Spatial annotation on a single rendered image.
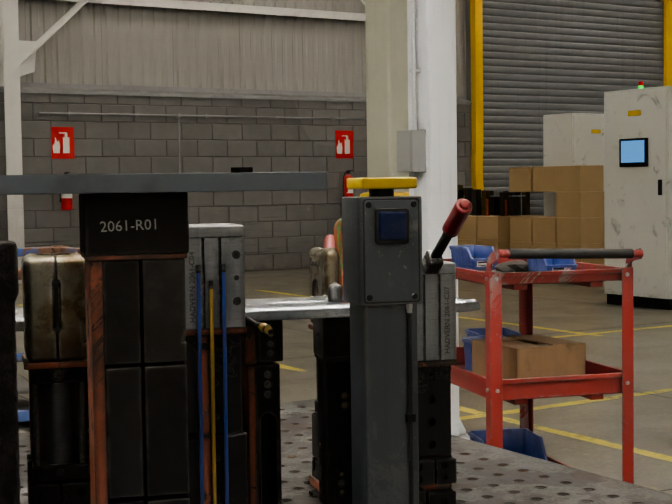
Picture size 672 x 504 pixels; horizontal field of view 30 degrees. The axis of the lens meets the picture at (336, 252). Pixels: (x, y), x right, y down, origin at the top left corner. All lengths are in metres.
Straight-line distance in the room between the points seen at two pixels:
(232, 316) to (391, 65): 7.32
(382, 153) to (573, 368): 5.11
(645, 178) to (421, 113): 6.39
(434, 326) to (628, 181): 10.43
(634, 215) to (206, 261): 10.52
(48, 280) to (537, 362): 2.46
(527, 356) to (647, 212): 8.11
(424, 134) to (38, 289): 4.18
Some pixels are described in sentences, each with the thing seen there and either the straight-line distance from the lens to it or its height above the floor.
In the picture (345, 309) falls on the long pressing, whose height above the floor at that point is 1.00.
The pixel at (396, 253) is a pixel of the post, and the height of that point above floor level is 1.08.
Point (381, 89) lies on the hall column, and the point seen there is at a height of 1.81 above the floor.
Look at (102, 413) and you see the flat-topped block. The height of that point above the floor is 0.93.
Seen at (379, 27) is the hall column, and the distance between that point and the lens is 8.79.
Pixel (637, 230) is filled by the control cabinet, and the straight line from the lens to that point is 11.81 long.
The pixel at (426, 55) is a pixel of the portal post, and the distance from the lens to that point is 5.50.
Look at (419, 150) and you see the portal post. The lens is 5.46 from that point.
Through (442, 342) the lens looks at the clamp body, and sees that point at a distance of 1.49.
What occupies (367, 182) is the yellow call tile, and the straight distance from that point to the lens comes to 1.28.
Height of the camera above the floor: 1.15
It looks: 3 degrees down
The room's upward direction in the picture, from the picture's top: 1 degrees counter-clockwise
